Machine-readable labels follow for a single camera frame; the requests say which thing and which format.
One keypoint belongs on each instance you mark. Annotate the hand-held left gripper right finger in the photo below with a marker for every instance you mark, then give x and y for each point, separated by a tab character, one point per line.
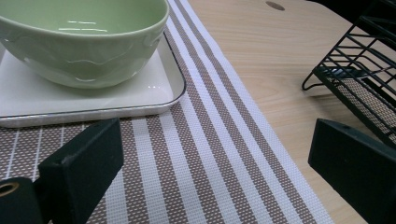
355	168

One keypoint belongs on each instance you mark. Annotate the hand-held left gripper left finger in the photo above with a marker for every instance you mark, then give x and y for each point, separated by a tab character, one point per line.
82	169

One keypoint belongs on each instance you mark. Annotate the green ceramic bowl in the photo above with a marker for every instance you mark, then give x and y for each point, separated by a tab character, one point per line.
84	56

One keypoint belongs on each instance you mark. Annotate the white square plate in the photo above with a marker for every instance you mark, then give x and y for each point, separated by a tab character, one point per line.
93	99

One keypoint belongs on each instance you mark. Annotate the brown white striped placemat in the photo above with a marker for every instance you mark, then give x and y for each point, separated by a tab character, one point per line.
199	161

